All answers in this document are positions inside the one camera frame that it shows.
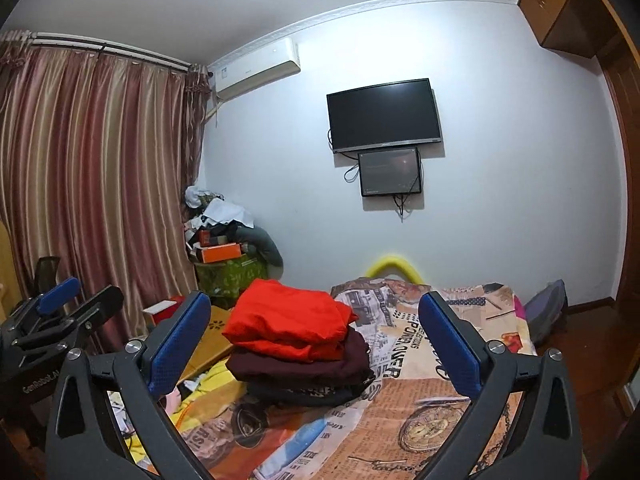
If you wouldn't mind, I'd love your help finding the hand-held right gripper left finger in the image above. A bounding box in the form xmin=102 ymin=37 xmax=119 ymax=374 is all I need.
xmin=45 ymin=290 xmax=221 ymax=480

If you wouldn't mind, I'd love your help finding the black mesh chair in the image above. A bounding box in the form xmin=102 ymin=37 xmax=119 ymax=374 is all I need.
xmin=35 ymin=256 xmax=61 ymax=291

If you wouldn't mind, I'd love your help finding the curtain rod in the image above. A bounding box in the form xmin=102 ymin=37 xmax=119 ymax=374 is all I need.
xmin=0 ymin=30 xmax=208 ymax=73

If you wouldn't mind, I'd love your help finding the small black wall monitor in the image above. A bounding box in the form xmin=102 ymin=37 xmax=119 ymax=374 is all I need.
xmin=357 ymin=147 xmax=423 ymax=198

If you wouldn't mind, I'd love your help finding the striped red curtain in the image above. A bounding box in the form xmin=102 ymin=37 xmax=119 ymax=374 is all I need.
xmin=0 ymin=35 xmax=208 ymax=356

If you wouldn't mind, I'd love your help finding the grey cushion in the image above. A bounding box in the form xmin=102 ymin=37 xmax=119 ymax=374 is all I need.
xmin=232 ymin=225 xmax=284 ymax=281

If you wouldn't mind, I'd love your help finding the printed blanket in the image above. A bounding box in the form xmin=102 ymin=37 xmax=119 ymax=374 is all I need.
xmin=107 ymin=280 xmax=538 ymax=480

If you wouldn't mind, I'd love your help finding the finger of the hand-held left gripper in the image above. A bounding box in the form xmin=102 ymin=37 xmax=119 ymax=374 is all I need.
xmin=0 ymin=285 xmax=125 ymax=365
xmin=0 ymin=276 xmax=83 ymax=341

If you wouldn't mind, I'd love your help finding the grey backpack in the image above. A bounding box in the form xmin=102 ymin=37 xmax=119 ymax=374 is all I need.
xmin=522 ymin=280 xmax=568 ymax=346

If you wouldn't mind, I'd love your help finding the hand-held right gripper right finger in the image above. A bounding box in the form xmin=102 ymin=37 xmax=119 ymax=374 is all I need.
xmin=417 ymin=290 xmax=583 ymax=480

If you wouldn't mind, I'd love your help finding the wooden overhead cabinet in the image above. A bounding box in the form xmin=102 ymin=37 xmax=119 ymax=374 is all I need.
xmin=517 ymin=0 xmax=626 ymax=58

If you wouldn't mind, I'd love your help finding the maroon folded garment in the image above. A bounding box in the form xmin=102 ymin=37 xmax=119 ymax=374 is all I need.
xmin=227 ymin=327 xmax=376 ymax=386

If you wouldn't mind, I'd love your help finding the white air conditioner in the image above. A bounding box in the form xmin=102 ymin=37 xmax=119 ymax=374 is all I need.
xmin=207 ymin=36 xmax=302 ymax=107

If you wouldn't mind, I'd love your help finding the yellow cloth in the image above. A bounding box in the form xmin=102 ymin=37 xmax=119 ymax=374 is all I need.
xmin=172 ymin=360 xmax=251 ymax=426

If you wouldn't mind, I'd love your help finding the yellow foam tube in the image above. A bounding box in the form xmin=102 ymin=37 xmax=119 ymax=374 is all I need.
xmin=365 ymin=255 xmax=426 ymax=286

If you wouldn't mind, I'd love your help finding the orange box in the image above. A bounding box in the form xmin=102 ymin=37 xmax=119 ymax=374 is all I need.
xmin=195 ymin=241 xmax=241 ymax=264

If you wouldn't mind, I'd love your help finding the black wall television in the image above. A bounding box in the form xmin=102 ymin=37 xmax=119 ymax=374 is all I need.
xmin=326 ymin=78 xmax=445 ymax=155

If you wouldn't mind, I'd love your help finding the red and white box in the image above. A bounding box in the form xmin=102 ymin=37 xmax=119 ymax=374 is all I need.
xmin=142 ymin=295 xmax=193 ymax=328

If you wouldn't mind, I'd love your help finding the red zip jacket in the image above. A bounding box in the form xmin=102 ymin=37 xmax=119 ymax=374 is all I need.
xmin=221 ymin=279 xmax=358 ymax=363

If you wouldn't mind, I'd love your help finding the black folded garment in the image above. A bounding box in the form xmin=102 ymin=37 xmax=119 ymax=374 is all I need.
xmin=245 ymin=375 xmax=378 ymax=408

